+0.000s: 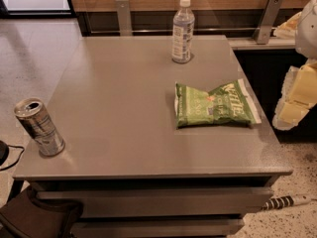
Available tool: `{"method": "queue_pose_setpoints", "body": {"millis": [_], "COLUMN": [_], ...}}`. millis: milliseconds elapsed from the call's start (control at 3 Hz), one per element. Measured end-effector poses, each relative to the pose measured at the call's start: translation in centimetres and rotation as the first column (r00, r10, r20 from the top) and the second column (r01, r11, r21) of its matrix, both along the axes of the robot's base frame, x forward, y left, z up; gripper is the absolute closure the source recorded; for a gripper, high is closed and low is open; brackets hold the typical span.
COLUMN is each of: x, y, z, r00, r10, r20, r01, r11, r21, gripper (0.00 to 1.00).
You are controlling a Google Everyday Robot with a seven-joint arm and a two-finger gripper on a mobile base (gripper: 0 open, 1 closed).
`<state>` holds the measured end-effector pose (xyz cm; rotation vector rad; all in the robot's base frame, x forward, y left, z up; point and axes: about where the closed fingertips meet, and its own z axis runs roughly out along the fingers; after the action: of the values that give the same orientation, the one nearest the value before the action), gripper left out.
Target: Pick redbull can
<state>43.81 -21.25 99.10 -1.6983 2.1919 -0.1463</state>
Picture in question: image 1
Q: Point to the grey lower drawer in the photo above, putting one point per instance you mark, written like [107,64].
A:
[196,228]

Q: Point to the dark brown chair seat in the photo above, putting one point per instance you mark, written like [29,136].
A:
[26,216]

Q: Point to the left metal wall bracket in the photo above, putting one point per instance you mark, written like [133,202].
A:
[124,17]

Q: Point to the green kettle chips bag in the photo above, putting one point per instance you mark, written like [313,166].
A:
[228,103]

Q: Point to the black round device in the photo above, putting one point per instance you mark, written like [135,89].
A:
[4,152]

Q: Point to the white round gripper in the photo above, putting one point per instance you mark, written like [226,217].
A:
[307,29]

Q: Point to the silver redbull can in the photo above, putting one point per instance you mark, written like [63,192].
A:
[36,120]

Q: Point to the grey drawer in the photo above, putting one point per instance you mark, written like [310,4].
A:
[196,228]
[166,202]

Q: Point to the right metal wall bracket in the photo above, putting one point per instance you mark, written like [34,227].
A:
[263,30]

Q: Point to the metal wall bracket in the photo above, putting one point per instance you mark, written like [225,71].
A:
[124,17]
[263,30]

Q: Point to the grey upper drawer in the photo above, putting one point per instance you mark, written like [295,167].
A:
[166,202]

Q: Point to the clear plastic water bottle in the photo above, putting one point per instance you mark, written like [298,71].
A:
[182,32]

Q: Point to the black white striped handle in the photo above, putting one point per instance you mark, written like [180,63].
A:
[286,201]

